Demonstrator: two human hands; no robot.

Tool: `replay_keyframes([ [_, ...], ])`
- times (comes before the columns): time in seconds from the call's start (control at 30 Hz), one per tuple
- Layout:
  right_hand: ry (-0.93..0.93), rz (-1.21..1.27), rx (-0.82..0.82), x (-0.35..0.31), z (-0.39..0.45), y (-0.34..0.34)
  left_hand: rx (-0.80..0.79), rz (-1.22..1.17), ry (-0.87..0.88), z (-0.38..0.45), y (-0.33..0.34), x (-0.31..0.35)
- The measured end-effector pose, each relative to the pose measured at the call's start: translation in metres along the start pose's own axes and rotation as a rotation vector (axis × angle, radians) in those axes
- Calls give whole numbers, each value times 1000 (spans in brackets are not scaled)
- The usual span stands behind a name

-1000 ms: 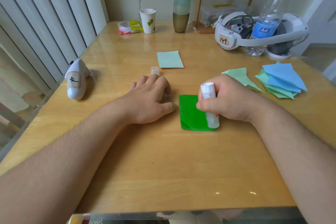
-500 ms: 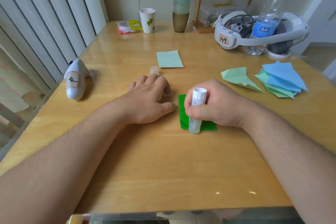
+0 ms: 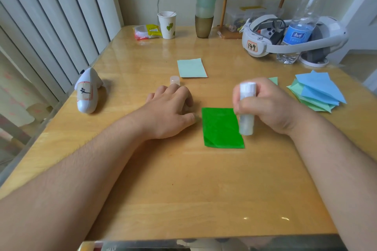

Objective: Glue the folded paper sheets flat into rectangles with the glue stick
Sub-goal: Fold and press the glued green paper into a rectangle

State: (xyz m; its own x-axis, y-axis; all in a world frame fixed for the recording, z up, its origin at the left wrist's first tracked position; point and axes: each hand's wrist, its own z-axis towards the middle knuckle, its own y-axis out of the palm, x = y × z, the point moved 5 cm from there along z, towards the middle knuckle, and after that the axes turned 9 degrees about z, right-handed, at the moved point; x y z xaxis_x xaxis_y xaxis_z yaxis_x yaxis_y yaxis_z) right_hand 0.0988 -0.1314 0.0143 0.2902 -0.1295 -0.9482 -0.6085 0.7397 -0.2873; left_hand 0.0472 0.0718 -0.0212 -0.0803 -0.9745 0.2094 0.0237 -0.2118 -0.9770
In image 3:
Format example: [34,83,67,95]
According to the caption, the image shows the clear plastic storage box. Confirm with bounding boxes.
[225,5,285,33]

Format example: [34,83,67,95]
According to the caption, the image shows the clear water bottle blue cap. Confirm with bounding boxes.
[276,0,335,65]

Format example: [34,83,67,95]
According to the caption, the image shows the yellow and red snack packet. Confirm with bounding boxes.
[133,24,162,41]

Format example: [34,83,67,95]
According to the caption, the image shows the white leaf-print paper cup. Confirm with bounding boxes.
[157,11,177,40]

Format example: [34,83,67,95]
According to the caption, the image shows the white handheld controller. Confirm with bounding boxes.
[74,67,104,114]

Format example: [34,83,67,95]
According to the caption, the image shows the green paper sheet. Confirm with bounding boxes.
[201,107,245,149]

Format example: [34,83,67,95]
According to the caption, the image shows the person's right hand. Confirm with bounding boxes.
[232,77,304,136]

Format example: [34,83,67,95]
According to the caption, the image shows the person's right forearm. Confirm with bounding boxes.
[287,113,377,251]

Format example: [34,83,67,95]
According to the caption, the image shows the white headset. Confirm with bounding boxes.
[241,14,349,68]

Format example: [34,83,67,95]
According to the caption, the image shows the white vertical blinds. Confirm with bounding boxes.
[0,0,125,104]

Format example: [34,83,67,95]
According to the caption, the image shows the person's left forearm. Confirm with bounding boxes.
[0,112,149,251]

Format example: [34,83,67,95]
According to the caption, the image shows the person's left hand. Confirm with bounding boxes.
[138,83,197,140]

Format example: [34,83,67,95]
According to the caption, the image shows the white glue stick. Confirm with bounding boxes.
[239,82,257,136]

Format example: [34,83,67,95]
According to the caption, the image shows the brown plastic cup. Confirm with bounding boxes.
[195,15,214,39]

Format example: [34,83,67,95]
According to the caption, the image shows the pile of folded paper shapes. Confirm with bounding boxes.
[287,70,347,113]

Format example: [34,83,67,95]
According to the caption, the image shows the pale blue paper sheet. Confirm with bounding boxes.
[177,58,208,78]

